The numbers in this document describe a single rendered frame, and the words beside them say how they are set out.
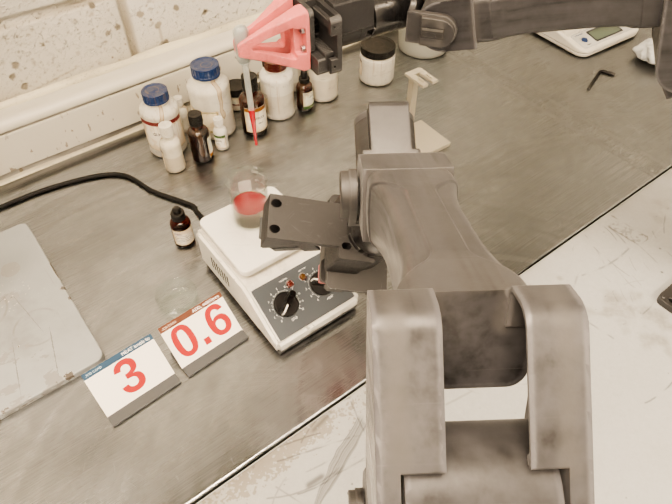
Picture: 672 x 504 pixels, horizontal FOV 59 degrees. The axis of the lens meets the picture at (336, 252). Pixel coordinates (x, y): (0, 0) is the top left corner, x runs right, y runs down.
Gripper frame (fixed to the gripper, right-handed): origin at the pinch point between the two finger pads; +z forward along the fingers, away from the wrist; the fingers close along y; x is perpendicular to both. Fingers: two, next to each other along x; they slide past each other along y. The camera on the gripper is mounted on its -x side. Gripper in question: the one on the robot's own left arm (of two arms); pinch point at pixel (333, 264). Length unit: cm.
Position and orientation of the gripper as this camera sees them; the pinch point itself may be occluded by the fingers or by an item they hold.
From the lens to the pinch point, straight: 70.1
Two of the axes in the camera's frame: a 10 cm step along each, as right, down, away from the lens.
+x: 9.5, 1.2, 2.7
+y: -0.4, 9.6, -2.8
